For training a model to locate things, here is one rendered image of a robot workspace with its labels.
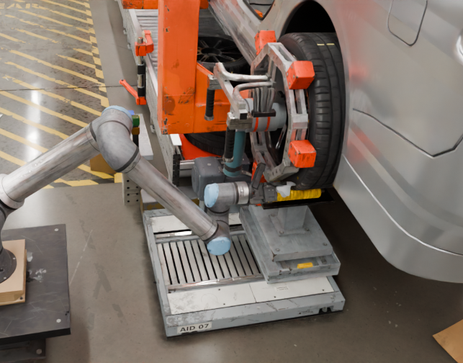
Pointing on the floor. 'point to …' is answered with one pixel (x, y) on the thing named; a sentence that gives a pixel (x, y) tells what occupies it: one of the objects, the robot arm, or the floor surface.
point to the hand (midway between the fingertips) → (291, 183)
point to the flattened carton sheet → (458, 340)
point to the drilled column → (130, 191)
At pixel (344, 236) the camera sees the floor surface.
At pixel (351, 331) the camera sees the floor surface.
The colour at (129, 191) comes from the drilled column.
